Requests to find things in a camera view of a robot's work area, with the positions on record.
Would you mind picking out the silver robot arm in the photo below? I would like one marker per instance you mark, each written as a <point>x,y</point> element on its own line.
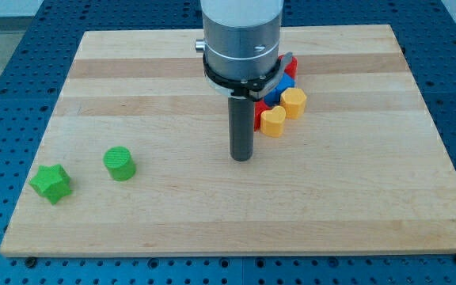
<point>240,46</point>

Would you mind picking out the red block behind arm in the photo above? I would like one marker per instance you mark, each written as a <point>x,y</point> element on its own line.
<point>291,68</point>

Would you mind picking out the green star block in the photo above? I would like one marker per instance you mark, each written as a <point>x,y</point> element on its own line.
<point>51,182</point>

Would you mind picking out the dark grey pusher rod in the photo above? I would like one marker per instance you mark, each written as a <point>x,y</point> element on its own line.
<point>241,128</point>

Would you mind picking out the yellow heart block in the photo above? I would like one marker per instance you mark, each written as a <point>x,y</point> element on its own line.
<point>272,121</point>

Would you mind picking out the red block near rod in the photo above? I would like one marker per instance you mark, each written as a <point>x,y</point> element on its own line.
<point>260,106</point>

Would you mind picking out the blue block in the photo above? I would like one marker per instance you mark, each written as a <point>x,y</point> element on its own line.
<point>273,98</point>

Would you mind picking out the yellow hexagon block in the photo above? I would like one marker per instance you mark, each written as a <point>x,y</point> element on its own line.
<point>294,102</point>

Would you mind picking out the green cylinder block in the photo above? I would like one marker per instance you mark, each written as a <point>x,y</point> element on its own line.
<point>119,163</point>

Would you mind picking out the wooden board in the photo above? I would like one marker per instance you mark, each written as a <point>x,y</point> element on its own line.
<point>362,172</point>

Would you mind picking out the blue perforated table plate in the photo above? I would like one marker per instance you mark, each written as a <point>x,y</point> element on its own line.
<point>31,82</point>

